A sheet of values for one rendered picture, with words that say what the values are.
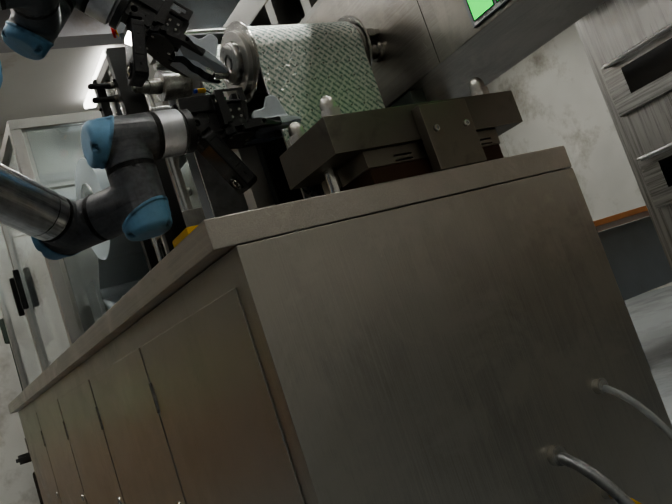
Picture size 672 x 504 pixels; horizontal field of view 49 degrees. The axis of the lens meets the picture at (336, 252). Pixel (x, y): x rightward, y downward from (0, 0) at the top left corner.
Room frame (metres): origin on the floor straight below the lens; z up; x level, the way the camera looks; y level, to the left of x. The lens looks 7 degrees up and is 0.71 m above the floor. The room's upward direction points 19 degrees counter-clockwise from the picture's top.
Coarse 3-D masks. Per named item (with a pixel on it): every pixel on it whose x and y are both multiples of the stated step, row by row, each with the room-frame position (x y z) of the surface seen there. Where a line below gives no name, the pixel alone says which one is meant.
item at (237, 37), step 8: (232, 32) 1.26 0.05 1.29; (240, 32) 1.25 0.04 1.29; (224, 40) 1.29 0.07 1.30; (232, 40) 1.26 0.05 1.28; (240, 40) 1.24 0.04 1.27; (240, 48) 1.25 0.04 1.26; (248, 48) 1.24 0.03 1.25; (248, 56) 1.24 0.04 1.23; (248, 64) 1.24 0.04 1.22; (248, 72) 1.25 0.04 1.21; (224, 80) 1.33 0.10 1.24; (248, 80) 1.26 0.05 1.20; (248, 88) 1.28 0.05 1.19; (264, 88) 1.30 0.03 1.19
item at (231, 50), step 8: (224, 48) 1.27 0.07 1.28; (232, 48) 1.25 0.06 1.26; (224, 56) 1.28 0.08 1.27; (232, 56) 1.26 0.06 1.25; (240, 56) 1.25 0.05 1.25; (224, 64) 1.29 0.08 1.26; (232, 64) 1.27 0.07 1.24; (240, 64) 1.25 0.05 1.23; (232, 72) 1.27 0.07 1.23; (240, 72) 1.26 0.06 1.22; (232, 80) 1.28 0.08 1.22; (240, 80) 1.28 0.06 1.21
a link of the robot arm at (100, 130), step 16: (96, 128) 1.04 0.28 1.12; (112, 128) 1.05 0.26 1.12; (128, 128) 1.06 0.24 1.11; (144, 128) 1.07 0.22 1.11; (160, 128) 1.09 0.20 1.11; (96, 144) 1.04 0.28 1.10; (112, 144) 1.05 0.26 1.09; (128, 144) 1.06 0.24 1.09; (144, 144) 1.08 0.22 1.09; (160, 144) 1.09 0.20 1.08; (96, 160) 1.05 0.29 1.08; (112, 160) 1.06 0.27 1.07
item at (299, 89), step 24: (264, 72) 1.24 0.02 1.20; (288, 72) 1.27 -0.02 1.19; (312, 72) 1.29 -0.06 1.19; (336, 72) 1.32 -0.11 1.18; (360, 72) 1.35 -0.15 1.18; (288, 96) 1.26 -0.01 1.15; (312, 96) 1.28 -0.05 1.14; (336, 96) 1.31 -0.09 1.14; (360, 96) 1.34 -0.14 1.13; (312, 120) 1.27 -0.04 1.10
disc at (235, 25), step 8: (232, 24) 1.27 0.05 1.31; (240, 24) 1.25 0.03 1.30; (224, 32) 1.30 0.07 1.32; (248, 32) 1.23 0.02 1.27; (248, 40) 1.24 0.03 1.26; (256, 48) 1.23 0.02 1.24; (256, 56) 1.23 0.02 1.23; (256, 64) 1.24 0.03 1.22; (256, 72) 1.25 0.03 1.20; (256, 80) 1.25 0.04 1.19; (256, 88) 1.26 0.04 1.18; (248, 96) 1.29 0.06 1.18
